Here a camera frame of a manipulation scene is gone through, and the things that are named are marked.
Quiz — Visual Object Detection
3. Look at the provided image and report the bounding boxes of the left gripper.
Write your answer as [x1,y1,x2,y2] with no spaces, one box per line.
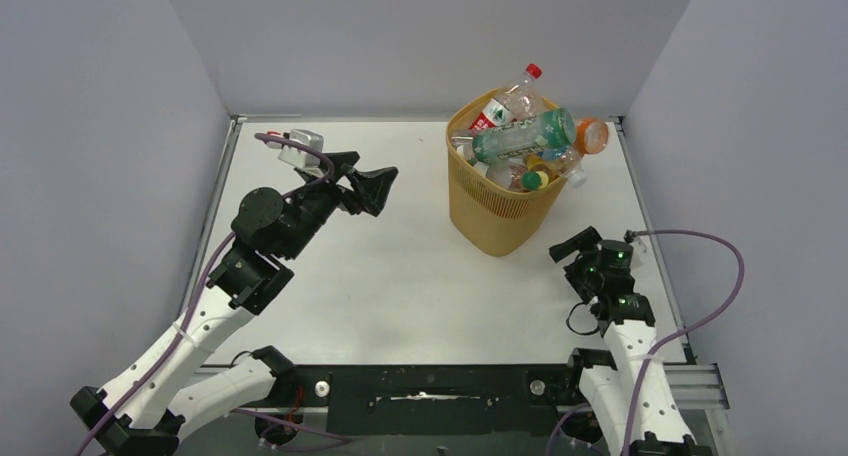
[279,152,396,261]

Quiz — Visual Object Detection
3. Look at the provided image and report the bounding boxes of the yellow plastic waste bin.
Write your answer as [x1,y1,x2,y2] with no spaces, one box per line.
[445,91,566,257]

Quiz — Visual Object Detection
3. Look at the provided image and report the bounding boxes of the orange cap bottle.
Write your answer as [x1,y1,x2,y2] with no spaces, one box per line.
[575,118,609,156]

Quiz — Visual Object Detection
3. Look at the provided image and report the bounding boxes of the green label bottle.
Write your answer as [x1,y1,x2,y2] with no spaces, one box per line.
[458,108,577,165]

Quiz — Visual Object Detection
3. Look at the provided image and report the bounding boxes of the red label bottle sideways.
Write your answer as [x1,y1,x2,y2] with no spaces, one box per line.
[469,63,547,131]

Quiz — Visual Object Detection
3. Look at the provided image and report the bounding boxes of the small blue label bottle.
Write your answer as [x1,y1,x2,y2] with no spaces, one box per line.
[539,147,588,188]

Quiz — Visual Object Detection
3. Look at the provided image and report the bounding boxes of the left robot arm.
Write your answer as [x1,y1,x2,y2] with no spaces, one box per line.
[71,152,398,455]

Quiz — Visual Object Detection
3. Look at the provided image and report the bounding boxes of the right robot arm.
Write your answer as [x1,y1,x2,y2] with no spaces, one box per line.
[549,227,712,455]

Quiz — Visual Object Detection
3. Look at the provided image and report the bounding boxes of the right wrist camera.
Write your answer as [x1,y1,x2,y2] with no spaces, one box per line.
[624,231,647,269]

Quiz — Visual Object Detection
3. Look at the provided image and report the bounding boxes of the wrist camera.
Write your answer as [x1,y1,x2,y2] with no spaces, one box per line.
[624,231,647,269]
[264,128,327,173]

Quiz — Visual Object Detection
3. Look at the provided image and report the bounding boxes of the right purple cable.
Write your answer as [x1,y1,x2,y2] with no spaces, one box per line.
[544,228,747,456]

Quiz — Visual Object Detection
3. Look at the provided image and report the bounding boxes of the purple cable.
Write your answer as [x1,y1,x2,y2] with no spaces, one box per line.
[74,132,362,456]
[544,228,747,456]

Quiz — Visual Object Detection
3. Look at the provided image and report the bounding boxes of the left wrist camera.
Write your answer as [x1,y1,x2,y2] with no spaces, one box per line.
[264,128,327,173]

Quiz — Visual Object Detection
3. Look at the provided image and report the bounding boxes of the aluminium frame rail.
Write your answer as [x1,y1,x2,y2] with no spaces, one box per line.
[121,366,730,456]

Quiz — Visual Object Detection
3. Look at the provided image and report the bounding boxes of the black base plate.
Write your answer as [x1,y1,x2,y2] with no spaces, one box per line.
[254,363,585,436]

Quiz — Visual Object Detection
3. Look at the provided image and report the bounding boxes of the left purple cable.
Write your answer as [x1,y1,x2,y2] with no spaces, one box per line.
[74,132,362,456]

